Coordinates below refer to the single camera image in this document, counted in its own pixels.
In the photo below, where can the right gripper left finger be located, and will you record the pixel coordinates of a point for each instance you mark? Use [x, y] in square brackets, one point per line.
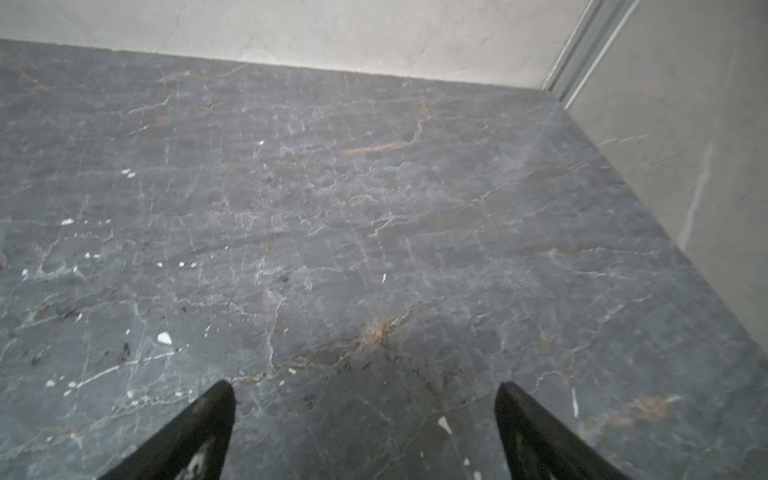
[191, 446]

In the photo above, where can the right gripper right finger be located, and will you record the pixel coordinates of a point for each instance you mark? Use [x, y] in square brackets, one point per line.
[538, 445]

